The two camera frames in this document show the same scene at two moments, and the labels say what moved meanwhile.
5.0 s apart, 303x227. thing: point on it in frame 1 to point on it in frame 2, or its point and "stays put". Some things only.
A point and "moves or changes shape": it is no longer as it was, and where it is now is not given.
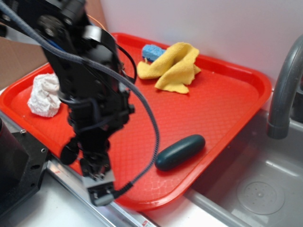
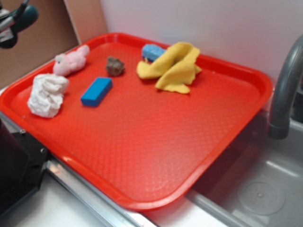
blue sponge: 150,52 stays put
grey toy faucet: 279,121 stays put
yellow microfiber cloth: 176,68 stays put
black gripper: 94,119 to 16,28
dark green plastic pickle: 179,152 moves or changes shape
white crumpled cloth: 44,100 stays put
